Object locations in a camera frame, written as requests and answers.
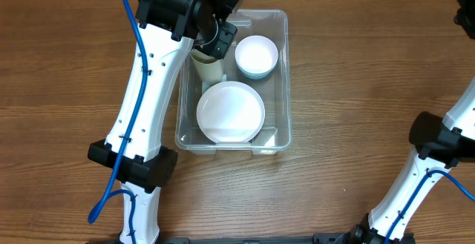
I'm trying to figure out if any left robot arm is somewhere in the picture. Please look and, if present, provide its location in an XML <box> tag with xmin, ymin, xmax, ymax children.
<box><xmin>88</xmin><ymin>0</ymin><xmax>243</xmax><ymax>243</ymax></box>

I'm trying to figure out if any clear plastic storage bin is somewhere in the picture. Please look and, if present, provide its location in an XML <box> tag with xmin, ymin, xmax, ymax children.
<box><xmin>175</xmin><ymin>9</ymin><xmax>292</xmax><ymax>155</ymax></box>

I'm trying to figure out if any pink small bowl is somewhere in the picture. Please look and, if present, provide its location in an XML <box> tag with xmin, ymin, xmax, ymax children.
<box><xmin>235</xmin><ymin>36</ymin><xmax>278</xmax><ymax>76</ymax></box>

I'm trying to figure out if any cream tall cup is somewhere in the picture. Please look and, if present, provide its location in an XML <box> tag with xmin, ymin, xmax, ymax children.
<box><xmin>190</xmin><ymin>49</ymin><xmax>224</xmax><ymax>85</ymax></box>

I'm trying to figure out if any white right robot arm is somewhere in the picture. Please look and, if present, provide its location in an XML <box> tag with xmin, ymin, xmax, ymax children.
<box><xmin>339</xmin><ymin>85</ymin><xmax>474</xmax><ymax>243</ymax></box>

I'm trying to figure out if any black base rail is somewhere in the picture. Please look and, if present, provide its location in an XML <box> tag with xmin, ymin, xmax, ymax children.
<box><xmin>160</xmin><ymin>233</ymin><xmax>350</xmax><ymax>244</ymax></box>

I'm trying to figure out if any white plate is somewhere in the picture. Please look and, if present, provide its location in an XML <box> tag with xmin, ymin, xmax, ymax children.
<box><xmin>196</xmin><ymin>81</ymin><xmax>266</xmax><ymax>143</ymax></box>

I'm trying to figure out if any light blue small bowl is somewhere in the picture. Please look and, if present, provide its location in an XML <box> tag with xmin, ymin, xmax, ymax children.
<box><xmin>239</xmin><ymin>67</ymin><xmax>273</xmax><ymax>79</ymax></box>

